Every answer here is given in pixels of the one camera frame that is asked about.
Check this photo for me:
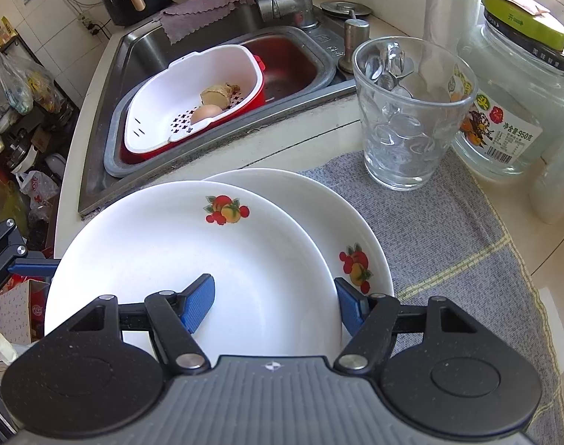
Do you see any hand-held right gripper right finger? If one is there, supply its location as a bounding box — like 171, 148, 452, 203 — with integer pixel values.
333, 277, 480, 376

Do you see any stainless steel sink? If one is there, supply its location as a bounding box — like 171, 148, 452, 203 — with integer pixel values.
77, 23, 352, 216

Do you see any round metal sink lid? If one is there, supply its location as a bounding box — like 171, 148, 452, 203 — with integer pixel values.
320, 1, 373, 17

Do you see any metal soap dispenser knob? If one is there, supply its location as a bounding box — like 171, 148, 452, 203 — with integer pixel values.
338, 9, 372, 75

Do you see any white and red plastic bag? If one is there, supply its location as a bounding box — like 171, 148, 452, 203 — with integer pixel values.
20, 171, 60, 223

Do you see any tan paper packet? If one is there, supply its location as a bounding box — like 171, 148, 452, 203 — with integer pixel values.
483, 0, 551, 16

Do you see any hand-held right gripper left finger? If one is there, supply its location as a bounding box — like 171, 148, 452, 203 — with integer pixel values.
71, 273, 216, 376

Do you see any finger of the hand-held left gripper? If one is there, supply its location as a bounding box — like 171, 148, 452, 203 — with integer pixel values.
0, 219, 58, 304

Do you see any red-print cardboard box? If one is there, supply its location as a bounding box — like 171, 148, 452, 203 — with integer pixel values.
0, 278, 51, 344

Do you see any purple-grey dish rag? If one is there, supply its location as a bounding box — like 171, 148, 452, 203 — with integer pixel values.
159, 0, 250, 46

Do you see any white red colander basket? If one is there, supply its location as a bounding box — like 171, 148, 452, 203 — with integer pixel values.
120, 53, 268, 166

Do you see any clear plastic wrap roll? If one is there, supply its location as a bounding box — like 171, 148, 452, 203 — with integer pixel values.
530, 144, 564, 224
421, 0, 484, 98

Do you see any clear dimpled glass cup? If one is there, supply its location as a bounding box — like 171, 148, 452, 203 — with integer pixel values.
351, 37, 478, 190

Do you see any glass jar with green lid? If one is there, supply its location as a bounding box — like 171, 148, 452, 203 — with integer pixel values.
451, 0, 564, 181

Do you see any large white fruit-print plate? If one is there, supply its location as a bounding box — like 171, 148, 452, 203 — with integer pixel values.
44, 181, 344, 365

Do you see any brown egg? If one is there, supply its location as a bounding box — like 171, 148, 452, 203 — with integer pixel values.
189, 104, 225, 126

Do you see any grey and blue checked towel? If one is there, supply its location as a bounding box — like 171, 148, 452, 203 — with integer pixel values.
301, 148, 564, 445

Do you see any ginger root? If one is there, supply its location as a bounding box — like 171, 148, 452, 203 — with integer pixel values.
199, 83, 242, 106

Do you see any clear plastic bag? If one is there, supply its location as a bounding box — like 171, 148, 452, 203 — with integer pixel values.
0, 49, 35, 114

